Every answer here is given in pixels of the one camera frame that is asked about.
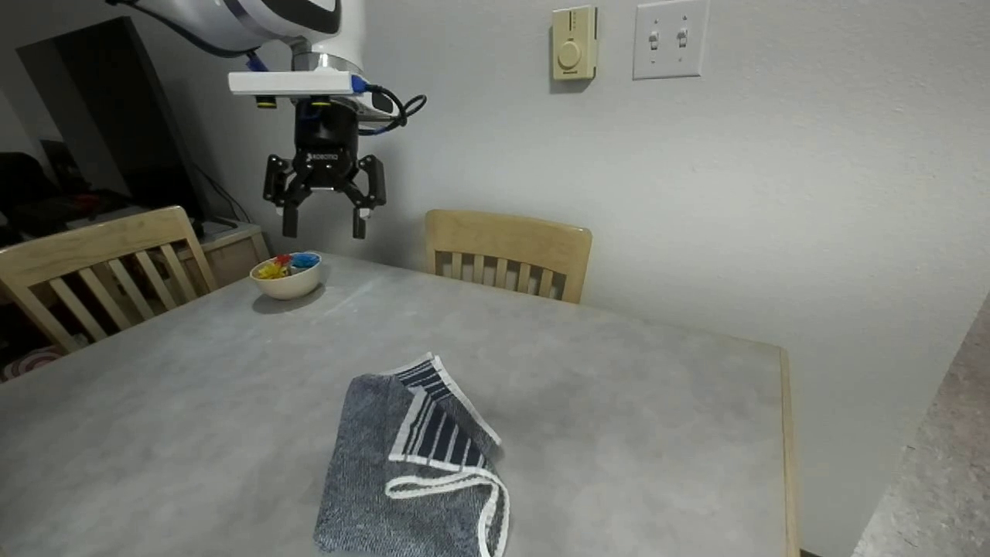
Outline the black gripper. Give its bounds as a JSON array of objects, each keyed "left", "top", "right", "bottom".
[{"left": 260, "top": 97, "right": 391, "bottom": 241}]

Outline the grey towel with navy stripes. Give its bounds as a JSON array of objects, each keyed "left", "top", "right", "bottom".
[{"left": 314, "top": 353, "right": 516, "bottom": 557}]

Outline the beige bowl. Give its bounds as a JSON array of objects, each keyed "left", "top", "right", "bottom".
[{"left": 247, "top": 248, "right": 329, "bottom": 305}]

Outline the low beige side cabinet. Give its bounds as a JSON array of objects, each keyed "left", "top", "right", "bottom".
[{"left": 194, "top": 218, "right": 273, "bottom": 287}]

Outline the wooden chair with short slats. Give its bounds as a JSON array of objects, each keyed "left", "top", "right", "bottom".
[{"left": 422, "top": 207, "right": 598, "bottom": 306}]

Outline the wooden chair with long slats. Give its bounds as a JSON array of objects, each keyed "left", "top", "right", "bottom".
[{"left": 0, "top": 202, "right": 222, "bottom": 355}]

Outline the grey speckled countertop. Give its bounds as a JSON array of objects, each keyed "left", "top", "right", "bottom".
[{"left": 849, "top": 296, "right": 990, "bottom": 557}]

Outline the black cable with blue connector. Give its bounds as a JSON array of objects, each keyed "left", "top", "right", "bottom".
[{"left": 351, "top": 73, "right": 430, "bottom": 140}]

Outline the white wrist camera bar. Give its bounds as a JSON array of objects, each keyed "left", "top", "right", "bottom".
[{"left": 225, "top": 67, "right": 372, "bottom": 107}]

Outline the white double light switch plate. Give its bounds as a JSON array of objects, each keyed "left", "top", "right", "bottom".
[{"left": 631, "top": 0, "right": 712, "bottom": 81}]

